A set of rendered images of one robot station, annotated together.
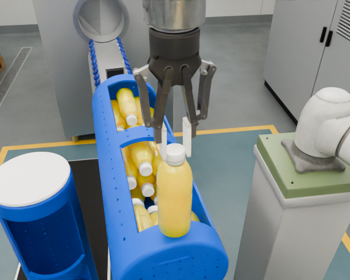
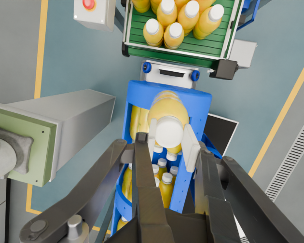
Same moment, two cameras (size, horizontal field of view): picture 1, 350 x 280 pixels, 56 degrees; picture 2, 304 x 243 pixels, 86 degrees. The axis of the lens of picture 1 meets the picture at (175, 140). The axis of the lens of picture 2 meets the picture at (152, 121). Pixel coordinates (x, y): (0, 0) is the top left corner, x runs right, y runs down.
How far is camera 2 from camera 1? 45 cm
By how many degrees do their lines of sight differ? 38
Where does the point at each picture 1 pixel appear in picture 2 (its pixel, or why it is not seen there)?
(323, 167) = (8, 133)
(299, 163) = (25, 144)
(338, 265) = not seen: hidden behind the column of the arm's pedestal
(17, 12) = not seen: outside the picture
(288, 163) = (34, 150)
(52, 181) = not seen: hidden behind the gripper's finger
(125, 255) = (204, 106)
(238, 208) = (85, 160)
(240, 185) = (75, 174)
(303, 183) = (34, 128)
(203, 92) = (106, 173)
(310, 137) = not seen: outside the picture
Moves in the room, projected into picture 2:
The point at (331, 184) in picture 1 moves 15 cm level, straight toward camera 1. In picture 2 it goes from (13, 117) to (38, 98)
